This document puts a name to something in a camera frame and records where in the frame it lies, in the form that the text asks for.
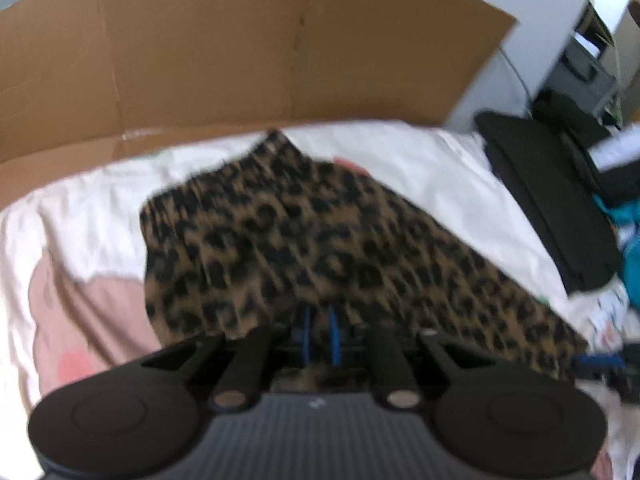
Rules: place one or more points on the crumpled black cloth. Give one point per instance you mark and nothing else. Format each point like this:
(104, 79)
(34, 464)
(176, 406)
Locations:
(565, 115)

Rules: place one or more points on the flat cardboard sheet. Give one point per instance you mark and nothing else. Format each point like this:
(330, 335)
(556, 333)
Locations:
(200, 50)

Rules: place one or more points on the leopard print skirt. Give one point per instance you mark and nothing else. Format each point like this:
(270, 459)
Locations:
(310, 240)

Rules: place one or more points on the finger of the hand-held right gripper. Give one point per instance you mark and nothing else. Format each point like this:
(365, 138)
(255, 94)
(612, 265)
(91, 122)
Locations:
(600, 361)

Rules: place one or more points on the teal printed garment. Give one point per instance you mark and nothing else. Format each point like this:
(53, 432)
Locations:
(625, 212)

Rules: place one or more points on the folded black clothes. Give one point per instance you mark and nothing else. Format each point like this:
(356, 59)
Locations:
(550, 200)

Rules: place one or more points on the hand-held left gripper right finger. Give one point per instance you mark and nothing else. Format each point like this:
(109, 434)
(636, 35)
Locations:
(334, 335)

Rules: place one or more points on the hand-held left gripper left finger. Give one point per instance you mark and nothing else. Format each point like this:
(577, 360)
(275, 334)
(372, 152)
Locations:
(305, 332)

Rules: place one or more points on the cream printed blanket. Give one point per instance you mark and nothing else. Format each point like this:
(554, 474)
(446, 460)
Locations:
(450, 175)

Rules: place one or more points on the white cloth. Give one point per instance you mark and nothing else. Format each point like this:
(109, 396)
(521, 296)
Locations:
(620, 150)

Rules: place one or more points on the grey suitcase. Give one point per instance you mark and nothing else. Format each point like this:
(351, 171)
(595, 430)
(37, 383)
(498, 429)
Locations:
(575, 77)

